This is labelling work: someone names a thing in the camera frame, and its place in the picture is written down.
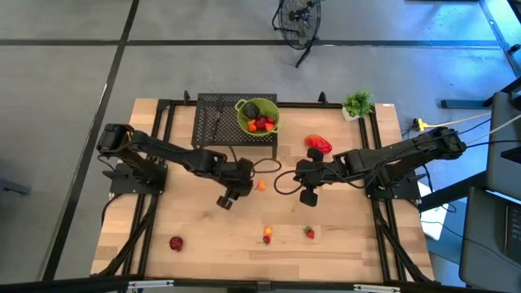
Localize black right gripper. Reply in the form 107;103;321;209
295;147;341;208

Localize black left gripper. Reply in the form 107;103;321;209
216;157;256;211

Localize black kitchen knife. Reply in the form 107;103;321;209
211;97;224;143

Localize dark green avocado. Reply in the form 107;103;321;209
243;102;261;120

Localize green plastic colander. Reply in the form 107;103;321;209
234;97;284;138

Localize long red bell pepper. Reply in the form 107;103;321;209
304;133;334;155

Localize black perforated metal shelf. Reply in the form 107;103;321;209
190;92;279;160

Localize green plant in white pot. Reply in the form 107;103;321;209
340;91;375;122

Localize white floor box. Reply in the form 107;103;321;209
418;181;449;241

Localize black desk leg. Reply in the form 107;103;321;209
417;170;489;213

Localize black floor fan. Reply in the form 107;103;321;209
271;0;322;69

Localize dark floor foot bar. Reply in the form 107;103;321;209
440;98;494;110

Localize dark grey side desk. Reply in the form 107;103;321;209
458;186;521;292

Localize grey chair base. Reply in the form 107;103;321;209
0;177;33;197

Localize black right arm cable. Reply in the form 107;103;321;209
273;169;304;196

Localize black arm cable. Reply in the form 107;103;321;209
230;145;282;175
273;169;304;196

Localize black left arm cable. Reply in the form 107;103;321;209
230;145;282;175

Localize black aluminium table frame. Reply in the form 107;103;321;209
91;90;436;286

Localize silver metal bracket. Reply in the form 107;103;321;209
352;283;402;293
126;278;175;291

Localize yellow floor cable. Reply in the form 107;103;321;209
422;112;493;129

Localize black floor cable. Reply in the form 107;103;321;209
466;139;521;147

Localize white cable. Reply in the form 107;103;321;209
466;124;521;144

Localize black overhead frame beam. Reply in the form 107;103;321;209
0;274;521;293

